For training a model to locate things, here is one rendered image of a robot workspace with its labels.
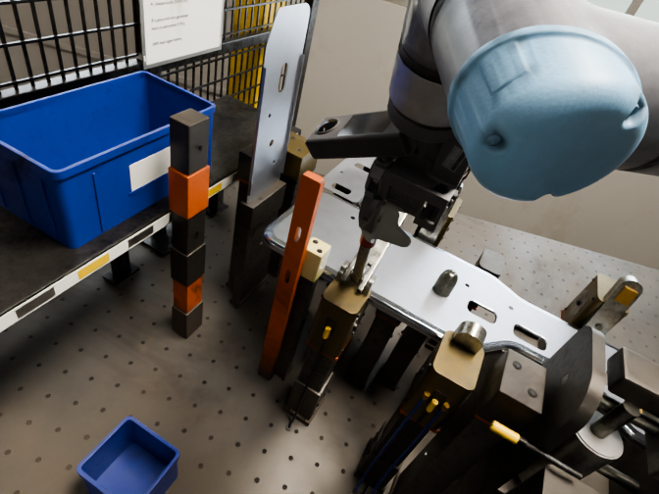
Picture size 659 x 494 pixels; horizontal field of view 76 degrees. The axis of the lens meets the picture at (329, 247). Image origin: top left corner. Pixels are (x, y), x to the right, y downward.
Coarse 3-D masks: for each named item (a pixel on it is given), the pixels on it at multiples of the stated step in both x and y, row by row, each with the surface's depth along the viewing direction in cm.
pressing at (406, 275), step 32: (288, 224) 78; (320, 224) 81; (352, 224) 83; (352, 256) 76; (384, 256) 78; (416, 256) 80; (448, 256) 83; (384, 288) 72; (416, 288) 74; (480, 288) 78; (416, 320) 68; (448, 320) 70; (480, 320) 72; (512, 320) 74; (544, 320) 76; (544, 352) 70; (608, 352) 73; (640, 448) 61
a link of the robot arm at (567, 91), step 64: (448, 0) 22; (512, 0) 19; (576, 0) 19; (448, 64) 22; (512, 64) 18; (576, 64) 16; (640, 64) 19; (512, 128) 17; (576, 128) 17; (640, 128) 17; (512, 192) 21
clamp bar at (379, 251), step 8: (400, 216) 66; (400, 224) 66; (376, 248) 64; (384, 248) 64; (376, 256) 64; (352, 264) 63; (368, 264) 63; (376, 264) 63; (344, 272) 63; (368, 272) 63; (344, 280) 62; (368, 280) 62; (360, 288) 62
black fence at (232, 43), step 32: (32, 0) 58; (64, 0) 62; (96, 0) 66; (288, 0) 111; (0, 32) 57; (224, 32) 96; (256, 32) 106; (96, 64) 71; (128, 64) 77; (192, 64) 92; (0, 96) 60; (32, 96) 64
